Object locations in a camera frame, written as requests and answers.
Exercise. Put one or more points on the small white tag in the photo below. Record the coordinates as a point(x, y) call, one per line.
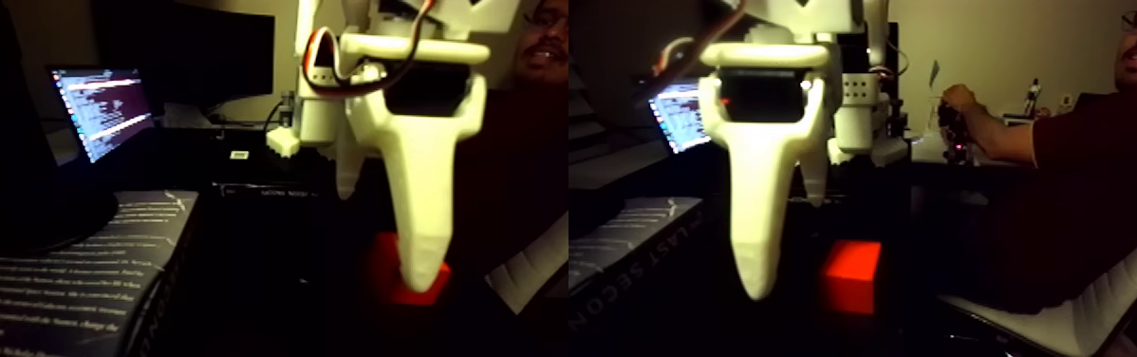
point(239, 155)

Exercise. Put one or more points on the open laptop lit screen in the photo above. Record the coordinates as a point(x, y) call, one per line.
point(105, 110)

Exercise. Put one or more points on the red cube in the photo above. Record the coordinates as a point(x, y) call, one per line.
point(381, 274)

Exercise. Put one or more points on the dark book white text cover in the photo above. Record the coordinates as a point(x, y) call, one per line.
point(50, 289)

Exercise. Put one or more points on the black flat computer monitor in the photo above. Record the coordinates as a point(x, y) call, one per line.
point(190, 50)

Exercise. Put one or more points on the black box white lettering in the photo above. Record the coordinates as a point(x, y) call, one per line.
point(270, 187)

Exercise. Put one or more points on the person's hand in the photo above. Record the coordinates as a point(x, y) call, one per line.
point(960, 103)

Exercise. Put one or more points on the white chair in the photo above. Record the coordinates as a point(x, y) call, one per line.
point(1077, 324)

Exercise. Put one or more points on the dark leader arm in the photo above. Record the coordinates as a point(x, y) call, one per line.
point(952, 140)

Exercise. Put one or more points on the person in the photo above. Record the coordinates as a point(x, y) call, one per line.
point(1107, 189)

